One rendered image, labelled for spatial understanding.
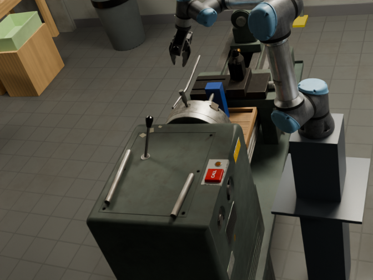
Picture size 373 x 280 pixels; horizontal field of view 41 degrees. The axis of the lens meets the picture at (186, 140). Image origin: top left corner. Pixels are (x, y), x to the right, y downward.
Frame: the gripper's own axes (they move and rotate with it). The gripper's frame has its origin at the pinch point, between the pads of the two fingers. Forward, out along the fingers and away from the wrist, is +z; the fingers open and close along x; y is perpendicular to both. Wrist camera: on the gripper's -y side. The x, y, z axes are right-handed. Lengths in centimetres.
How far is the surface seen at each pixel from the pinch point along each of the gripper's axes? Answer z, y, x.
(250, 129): 35, 8, -38
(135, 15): 147, 266, 114
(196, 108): 9.0, -16.5, -13.7
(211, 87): 22.0, 16.8, -14.2
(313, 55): 119, 221, -74
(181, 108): 11.7, -15.8, -6.7
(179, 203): 2, -76, -22
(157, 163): 9, -54, -8
